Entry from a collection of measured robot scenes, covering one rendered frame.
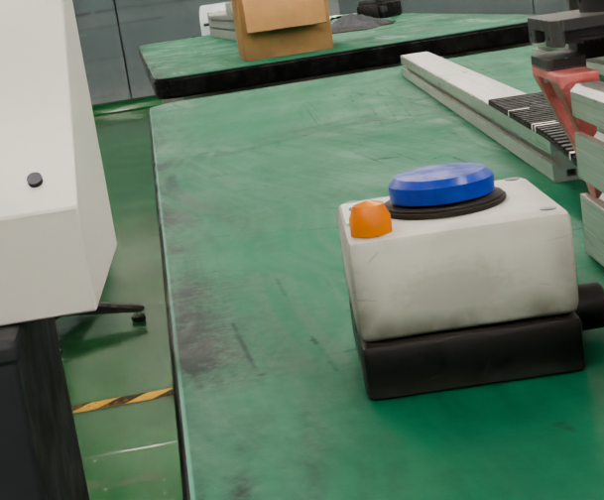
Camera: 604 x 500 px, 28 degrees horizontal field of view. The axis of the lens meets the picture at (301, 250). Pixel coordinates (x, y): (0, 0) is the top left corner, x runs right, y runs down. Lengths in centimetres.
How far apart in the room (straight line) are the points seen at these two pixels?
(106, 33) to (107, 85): 49
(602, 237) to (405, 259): 16
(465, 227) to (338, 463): 10
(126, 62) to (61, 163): 1084
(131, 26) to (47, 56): 1077
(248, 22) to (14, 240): 205
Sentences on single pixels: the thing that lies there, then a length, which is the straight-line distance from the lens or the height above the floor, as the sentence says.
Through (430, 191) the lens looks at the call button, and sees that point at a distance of 44.
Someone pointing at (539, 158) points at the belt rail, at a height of 79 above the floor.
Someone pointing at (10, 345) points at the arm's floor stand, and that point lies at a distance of 61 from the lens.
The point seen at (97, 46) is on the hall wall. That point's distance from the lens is 1148.
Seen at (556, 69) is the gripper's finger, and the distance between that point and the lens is 63.
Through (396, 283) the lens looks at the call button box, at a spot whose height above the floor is 82.
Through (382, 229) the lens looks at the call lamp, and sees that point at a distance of 42.
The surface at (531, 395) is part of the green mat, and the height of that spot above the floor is 78.
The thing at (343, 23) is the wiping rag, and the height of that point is 80.
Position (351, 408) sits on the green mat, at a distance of 43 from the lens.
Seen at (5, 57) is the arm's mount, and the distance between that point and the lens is 70.
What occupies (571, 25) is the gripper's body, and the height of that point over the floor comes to 89.
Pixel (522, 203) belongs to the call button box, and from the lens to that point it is 44.
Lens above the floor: 93
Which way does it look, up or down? 12 degrees down
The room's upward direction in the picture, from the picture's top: 8 degrees counter-clockwise
